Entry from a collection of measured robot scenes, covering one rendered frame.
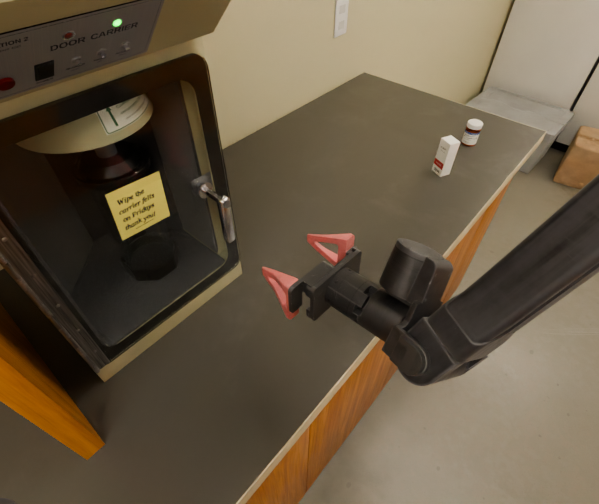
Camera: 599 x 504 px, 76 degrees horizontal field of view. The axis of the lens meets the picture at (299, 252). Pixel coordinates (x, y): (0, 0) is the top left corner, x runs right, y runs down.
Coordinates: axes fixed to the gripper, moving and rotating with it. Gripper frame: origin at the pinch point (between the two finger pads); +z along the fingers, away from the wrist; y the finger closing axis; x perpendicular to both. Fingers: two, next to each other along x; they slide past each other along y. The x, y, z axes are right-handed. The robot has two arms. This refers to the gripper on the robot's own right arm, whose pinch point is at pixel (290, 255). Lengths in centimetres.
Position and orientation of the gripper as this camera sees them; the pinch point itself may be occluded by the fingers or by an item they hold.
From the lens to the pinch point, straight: 57.0
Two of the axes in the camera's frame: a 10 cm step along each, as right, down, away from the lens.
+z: -7.3, -4.5, 5.1
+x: 0.2, 7.4, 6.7
